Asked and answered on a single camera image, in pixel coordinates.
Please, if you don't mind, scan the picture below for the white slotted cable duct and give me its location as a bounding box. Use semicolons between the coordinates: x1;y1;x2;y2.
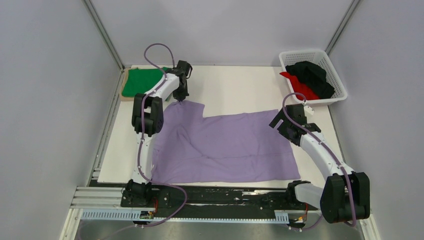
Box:
80;209;290;224

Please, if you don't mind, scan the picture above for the black t shirt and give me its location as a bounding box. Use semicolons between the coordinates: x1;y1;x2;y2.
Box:
285;61;335;99

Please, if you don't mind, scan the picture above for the corner metal post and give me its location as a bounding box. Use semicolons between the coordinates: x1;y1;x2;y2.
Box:
325;0;363;55
82;0;125;72

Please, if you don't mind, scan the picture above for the red t shirt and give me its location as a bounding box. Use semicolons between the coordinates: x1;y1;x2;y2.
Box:
279;71;320;101

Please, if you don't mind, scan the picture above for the left corner metal post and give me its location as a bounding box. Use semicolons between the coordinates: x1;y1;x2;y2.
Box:
82;0;125;72

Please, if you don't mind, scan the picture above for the right corner metal post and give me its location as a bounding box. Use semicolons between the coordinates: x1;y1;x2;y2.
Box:
325;0;363;55

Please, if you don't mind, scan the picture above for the folded green t shirt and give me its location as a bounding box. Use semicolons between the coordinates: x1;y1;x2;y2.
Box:
121;68;164;98

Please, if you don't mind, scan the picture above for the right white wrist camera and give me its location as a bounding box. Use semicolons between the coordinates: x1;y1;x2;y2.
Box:
303;105;315;117

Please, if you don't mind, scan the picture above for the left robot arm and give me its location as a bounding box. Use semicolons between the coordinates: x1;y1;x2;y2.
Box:
120;60;193;208

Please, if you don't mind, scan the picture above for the white plastic basket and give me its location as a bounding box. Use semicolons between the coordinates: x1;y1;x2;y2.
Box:
278;49;348;106

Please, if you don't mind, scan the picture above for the aluminium frame rail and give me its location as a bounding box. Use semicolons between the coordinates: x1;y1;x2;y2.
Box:
69;186;374;216

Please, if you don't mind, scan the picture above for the purple t shirt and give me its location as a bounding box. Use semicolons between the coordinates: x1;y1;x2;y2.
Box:
151;101;301;184

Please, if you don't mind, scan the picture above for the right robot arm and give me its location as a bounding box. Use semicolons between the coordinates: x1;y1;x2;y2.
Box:
269;104;371;224

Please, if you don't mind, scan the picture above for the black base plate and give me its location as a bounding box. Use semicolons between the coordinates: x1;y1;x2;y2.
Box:
123;185;316;219

